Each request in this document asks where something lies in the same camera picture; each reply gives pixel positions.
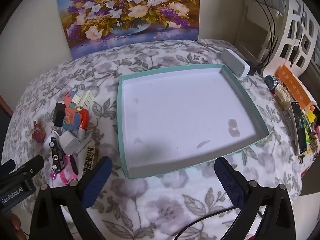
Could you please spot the white charger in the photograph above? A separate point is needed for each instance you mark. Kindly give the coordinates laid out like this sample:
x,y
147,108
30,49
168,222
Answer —
x,y
68,142

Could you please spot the pink wristband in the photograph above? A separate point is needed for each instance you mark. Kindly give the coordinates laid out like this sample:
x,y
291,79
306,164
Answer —
x,y
67,177

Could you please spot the person's left hand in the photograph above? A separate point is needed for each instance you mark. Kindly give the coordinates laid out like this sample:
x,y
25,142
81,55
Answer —
x,y
15,223

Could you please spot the small purple item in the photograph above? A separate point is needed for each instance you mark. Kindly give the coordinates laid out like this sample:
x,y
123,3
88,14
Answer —
x,y
53,176

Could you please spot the black box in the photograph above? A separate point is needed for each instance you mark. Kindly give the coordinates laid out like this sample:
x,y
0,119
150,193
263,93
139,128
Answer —
x,y
58,113

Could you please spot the brown wooden board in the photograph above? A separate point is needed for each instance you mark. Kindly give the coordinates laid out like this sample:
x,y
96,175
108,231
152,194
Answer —
x,y
5,105

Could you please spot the blue round tin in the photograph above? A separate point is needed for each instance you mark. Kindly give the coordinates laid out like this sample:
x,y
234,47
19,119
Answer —
x,y
271,81

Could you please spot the orange box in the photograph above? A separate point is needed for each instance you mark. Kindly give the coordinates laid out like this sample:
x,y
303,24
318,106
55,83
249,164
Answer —
x,y
295,85

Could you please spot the white round case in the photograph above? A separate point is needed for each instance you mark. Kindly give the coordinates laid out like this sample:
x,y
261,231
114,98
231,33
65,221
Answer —
x,y
48,143

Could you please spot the black toy car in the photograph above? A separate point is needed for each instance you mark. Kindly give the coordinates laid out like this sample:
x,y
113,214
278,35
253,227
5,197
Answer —
x,y
56,157

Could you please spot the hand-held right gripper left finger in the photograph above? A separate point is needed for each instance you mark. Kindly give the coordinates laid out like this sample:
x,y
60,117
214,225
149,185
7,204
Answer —
x,y
98,180

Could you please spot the orange tube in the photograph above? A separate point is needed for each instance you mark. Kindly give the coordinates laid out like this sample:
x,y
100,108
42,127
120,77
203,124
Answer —
x,y
84,118

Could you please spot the white lattice rack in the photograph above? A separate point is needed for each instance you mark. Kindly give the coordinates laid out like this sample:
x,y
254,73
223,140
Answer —
x,y
302,35

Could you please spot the teal white tray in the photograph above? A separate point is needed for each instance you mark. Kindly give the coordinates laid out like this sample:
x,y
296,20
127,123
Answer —
x,y
187,110

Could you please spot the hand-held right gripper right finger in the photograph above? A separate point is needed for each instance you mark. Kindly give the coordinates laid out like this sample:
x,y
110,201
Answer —
x,y
230,180

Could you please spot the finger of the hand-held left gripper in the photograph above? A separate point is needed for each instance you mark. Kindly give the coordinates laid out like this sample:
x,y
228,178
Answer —
x,y
7,166
32,166

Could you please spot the pink blue toy knife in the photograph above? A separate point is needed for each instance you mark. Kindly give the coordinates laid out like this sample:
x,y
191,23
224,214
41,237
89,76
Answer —
x,y
68,99

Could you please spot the floral painting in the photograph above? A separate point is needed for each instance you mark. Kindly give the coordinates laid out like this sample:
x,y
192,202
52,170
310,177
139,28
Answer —
x,y
125,17

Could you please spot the white rectangular device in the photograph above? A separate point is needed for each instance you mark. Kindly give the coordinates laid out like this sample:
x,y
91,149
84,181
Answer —
x,y
235,62

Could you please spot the dark flat phone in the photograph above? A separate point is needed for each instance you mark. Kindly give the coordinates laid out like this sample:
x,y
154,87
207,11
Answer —
x,y
299,127

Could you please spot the white shelf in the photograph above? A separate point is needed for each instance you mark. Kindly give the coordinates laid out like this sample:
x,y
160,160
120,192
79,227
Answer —
x,y
255,30

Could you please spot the pink orange toy figure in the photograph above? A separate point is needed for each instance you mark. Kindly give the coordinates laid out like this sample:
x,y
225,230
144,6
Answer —
x,y
38,132

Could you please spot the yellow toy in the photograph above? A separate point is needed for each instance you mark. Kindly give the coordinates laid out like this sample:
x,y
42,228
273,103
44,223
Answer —
x,y
312,117

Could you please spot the grey floral blanket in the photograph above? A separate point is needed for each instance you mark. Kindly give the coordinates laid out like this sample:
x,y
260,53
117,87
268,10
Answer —
x,y
162,205

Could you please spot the cream hair clip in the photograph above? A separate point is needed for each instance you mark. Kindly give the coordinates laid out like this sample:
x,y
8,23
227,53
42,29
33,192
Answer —
x,y
86,99

